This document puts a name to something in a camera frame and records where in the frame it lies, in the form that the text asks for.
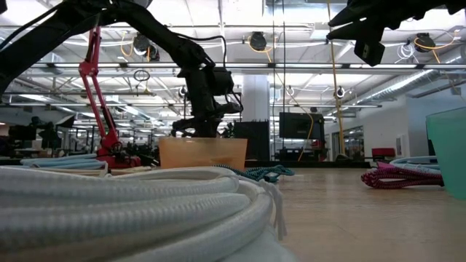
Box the pink braided cable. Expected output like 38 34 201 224
360 162 445 190

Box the small beige cable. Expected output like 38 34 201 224
108 165 156 173

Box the yellow reel cord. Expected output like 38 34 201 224
247 34 315 163

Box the black ceiling cord reel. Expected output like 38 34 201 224
131 33 161 63
248 31 268 52
414 33 436 55

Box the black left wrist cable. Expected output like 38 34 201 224
170 34 229 71

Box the red desk lamp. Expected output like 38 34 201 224
78 25 143 169

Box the teal braided cable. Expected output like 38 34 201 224
213 164 296 183

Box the black cabinet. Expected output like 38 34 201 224
233 121 271 162

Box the black aluminium rig frame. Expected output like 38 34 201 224
244 159 372 169

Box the thin black hanging cable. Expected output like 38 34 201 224
281 0 286 151
272 0 277 162

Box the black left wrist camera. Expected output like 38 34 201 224
210 70 235 96

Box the teal plastic tray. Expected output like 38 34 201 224
425 106 466 201

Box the background computer monitor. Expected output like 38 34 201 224
9 125 38 142

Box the white building column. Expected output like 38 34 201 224
242 74 271 123

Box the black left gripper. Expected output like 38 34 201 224
171 66 243 138

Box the white thick cable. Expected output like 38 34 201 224
0 166 288 262

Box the long yellow hanging cord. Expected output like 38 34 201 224
329 39 346 158

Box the orange translucent bin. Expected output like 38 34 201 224
158 137 249 172

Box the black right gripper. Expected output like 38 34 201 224
326 0 425 67

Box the black wall monitor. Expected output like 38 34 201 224
279 112 325 140

